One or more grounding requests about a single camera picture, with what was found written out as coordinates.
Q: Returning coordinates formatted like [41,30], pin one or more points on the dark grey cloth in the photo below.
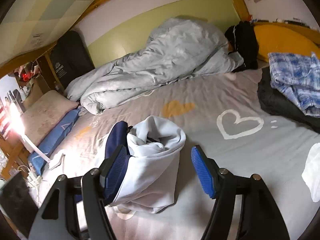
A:
[275,105]

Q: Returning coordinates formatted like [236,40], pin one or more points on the black garment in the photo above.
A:
[245,45]

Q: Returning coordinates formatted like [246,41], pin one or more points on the yellow pillow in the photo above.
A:
[280,42]

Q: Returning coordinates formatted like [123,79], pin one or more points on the blue pillow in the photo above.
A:
[57,135]

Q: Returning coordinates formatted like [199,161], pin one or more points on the beige pillow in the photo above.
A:
[45,117]

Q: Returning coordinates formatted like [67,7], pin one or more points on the black bag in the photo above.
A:
[68,57]

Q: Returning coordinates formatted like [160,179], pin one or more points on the blue and white patterned cloth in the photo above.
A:
[292,77]

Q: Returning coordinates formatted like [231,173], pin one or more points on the light grey duvet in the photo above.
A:
[155,62]

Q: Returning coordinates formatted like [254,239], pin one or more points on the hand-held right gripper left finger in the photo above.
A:
[116,170]

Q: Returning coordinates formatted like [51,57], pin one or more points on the white and navy hoodie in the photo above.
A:
[150,175]

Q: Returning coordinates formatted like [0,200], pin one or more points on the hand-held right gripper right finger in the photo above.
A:
[201,171]

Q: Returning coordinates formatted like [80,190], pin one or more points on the white power strip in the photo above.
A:
[33,176]

